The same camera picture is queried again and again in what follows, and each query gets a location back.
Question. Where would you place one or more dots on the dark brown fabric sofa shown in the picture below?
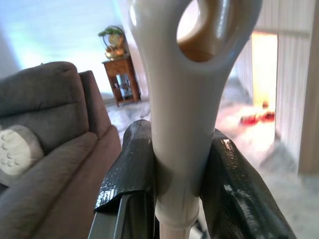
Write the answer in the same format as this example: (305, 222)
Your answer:
(62, 104)

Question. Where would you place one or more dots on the round grey white pillow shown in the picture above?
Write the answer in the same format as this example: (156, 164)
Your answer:
(17, 149)

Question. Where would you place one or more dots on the golden round ornament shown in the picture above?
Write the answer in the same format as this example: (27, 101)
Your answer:
(113, 39)

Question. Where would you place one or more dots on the light wooden door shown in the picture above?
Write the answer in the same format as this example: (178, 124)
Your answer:
(310, 112)

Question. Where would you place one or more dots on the red bowl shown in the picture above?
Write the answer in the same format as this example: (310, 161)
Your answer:
(249, 120)

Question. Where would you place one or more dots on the small wooden cabinet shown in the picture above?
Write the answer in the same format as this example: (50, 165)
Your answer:
(117, 64)

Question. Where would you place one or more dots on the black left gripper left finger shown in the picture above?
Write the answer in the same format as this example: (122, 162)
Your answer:
(134, 169)

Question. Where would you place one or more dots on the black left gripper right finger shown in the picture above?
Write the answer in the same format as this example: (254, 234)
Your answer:
(231, 194)

